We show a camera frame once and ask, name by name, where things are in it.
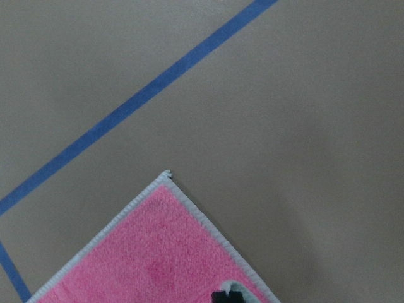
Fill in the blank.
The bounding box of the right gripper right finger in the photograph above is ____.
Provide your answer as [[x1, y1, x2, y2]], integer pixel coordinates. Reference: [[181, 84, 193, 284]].
[[227, 291, 244, 303]]

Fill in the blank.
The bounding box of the pink and blue towel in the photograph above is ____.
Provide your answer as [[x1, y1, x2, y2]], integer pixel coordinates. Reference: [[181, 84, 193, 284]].
[[31, 170, 277, 302]]

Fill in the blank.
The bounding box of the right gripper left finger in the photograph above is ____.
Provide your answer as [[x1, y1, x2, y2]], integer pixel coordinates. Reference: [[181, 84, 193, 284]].
[[211, 291, 227, 303]]

